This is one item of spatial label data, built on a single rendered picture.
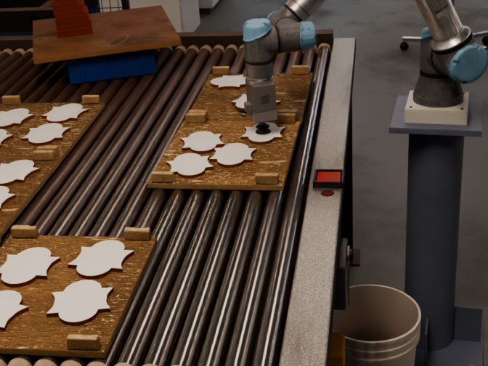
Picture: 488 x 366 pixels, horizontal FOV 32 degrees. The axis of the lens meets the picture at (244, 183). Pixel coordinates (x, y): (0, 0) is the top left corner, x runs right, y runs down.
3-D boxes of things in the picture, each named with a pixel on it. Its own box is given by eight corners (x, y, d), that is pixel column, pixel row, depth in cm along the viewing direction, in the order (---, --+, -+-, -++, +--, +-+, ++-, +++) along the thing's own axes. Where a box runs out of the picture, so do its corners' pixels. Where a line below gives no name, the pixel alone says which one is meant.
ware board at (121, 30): (161, 9, 332) (161, 4, 331) (181, 45, 288) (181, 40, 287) (33, 25, 323) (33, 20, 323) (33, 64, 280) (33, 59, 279)
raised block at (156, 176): (175, 180, 214) (174, 171, 213) (173, 183, 212) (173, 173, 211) (152, 179, 215) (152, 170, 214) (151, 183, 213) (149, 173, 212)
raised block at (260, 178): (279, 181, 209) (278, 171, 208) (278, 185, 208) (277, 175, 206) (255, 181, 210) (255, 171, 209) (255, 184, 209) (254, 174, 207)
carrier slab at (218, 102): (312, 77, 281) (312, 72, 280) (301, 125, 245) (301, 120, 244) (210, 78, 286) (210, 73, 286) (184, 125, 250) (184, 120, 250)
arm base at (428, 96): (460, 91, 264) (462, 61, 260) (465, 107, 250) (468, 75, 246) (411, 92, 266) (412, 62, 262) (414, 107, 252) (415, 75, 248)
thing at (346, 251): (353, 290, 211) (352, 227, 203) (351, 323, 198) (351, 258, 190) (308, 289, 212) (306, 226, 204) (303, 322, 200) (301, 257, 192)
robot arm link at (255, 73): (249, 67, 222) (241, 58, 230) (250, 83, 224) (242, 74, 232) (276, 63, 224) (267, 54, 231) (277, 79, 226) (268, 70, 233)
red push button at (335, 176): (341, 176, 215) (340, 171, 214) (340, 186, 209) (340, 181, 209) (317, 176, 215) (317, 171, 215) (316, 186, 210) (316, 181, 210)
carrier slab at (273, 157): (301, 125, 244) (300, 120, 243) (283, 191, 208) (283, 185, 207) (184, 125, 250) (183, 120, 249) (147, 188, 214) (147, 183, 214)
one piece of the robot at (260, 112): (233, 66, 230) (237, 120, 238) (242, 76, 222) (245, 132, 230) (267, 61, 232) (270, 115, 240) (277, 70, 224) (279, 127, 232)
